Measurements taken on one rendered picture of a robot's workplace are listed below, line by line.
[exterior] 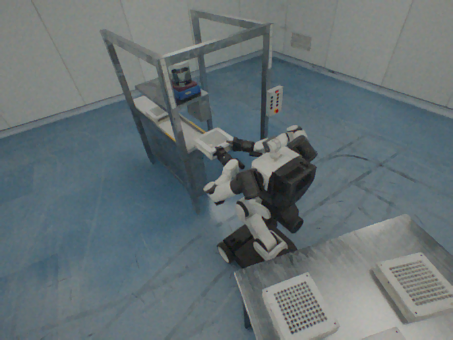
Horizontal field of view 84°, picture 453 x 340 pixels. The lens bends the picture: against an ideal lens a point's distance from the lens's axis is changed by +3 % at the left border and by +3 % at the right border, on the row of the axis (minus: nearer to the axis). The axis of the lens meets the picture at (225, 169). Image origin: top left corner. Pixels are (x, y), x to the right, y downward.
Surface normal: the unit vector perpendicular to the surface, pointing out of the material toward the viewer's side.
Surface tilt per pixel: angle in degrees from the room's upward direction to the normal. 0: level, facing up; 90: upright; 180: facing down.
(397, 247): 0
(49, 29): 90
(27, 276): 0
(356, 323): 0
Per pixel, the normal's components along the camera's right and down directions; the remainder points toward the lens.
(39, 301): -0.07, -0.73
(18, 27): 0.54, 0.54
